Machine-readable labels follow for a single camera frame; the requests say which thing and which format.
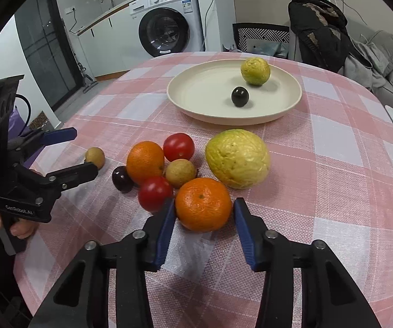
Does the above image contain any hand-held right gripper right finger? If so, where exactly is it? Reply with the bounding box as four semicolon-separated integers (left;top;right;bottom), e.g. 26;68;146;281
233;197;383;328

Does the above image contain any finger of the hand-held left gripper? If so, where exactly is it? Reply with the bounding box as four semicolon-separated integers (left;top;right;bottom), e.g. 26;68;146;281
14;161;99;199
8;127;78;151

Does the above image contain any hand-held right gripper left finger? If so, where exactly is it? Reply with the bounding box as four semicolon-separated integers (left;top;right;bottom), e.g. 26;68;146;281
29;198;177;328

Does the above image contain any tan longan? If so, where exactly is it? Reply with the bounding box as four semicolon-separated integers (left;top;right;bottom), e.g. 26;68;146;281
165;159;197;189
85;147;106;170

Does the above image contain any red tomato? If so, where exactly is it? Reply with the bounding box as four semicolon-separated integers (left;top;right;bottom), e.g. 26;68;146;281
163;133;195;162
138;176;174;213

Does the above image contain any orange mandarin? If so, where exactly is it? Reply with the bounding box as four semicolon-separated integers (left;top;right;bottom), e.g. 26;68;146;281
175;177;232;233
126;141;165;186

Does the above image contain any large yellow guava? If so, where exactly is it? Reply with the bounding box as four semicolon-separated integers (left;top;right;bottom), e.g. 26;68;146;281
205;129;271;190

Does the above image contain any cream round plate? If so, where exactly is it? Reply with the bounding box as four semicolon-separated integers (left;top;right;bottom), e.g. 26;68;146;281
167;59;302;126

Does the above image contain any person's left hand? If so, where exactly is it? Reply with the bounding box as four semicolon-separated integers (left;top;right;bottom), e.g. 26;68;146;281
0;168;42;240

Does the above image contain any purple plastic bag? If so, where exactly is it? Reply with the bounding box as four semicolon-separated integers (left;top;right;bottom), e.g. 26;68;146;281
8;107;35;165

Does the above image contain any floor mop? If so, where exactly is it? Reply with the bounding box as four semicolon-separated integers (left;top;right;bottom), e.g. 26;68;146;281
77;63;98;93

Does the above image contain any dark glass door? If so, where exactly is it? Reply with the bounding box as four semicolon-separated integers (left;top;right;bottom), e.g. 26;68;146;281
15;0;81;124

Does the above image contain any pink checked tablecloth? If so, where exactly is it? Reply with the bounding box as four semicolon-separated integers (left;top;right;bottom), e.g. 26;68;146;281
14;52;393;328

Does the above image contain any white counter cabinet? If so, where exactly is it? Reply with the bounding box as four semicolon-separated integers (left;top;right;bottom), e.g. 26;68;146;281
77;0;142;79

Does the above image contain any small yellow-green guava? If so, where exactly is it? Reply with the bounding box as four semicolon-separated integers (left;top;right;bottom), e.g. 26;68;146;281
240;57;271;87

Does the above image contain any white washing machine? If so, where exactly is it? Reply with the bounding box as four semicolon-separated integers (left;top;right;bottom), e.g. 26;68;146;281
129;0;206;58

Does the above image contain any black patterned chair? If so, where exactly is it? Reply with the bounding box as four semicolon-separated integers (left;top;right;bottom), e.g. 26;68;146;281
232;23;290;58

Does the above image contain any grey hooded garment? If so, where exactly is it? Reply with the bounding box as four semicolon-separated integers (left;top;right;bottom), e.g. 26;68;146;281
345;37;388;89

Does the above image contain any black jacket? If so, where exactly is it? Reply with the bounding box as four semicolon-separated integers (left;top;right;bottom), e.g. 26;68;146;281
288;0;354;74

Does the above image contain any black cable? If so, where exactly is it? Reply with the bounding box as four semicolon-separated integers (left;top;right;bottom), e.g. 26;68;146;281
15;94;32;131

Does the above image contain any washing machine cable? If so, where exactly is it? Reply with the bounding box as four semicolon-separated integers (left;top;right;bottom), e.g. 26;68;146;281
201;0;218;52

